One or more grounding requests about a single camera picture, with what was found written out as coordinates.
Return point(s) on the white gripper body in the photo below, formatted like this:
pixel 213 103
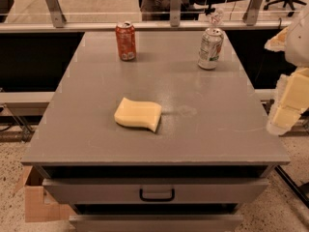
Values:
pixel 298 43

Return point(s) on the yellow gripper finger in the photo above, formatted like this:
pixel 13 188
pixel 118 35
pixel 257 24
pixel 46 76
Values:
pixel 277 43
pixel 290 101

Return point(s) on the yellow sponge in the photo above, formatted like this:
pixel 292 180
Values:
pixel 138 114

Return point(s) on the white 7up can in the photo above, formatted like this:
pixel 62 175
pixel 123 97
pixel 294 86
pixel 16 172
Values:
pixel 211 43

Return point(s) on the orange soda can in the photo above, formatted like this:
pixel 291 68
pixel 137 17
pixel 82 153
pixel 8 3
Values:
pixel 125 36

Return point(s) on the black office chair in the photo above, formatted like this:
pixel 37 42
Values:
pixel 285 3

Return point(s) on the grey drawer cabinet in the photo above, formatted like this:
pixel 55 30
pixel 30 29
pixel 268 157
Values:
pixel 157 144

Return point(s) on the seated person behind glass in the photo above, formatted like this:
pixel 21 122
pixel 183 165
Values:
pixel 161 0

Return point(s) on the top grey drawer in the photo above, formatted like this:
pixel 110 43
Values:
pixel 126 190

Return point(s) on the grey drawer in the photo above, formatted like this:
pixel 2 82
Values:
pixel 156 223
pixel 126 190

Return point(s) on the lower grey drawer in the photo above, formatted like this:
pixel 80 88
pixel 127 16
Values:
pixel 156 223

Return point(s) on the metal railing with glass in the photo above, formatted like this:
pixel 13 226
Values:
pixel 103 15

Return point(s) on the cardboard box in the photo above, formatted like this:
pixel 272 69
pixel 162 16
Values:
pixel 39 204

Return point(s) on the black drawer handle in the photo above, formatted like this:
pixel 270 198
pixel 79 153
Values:
pixel 166 196

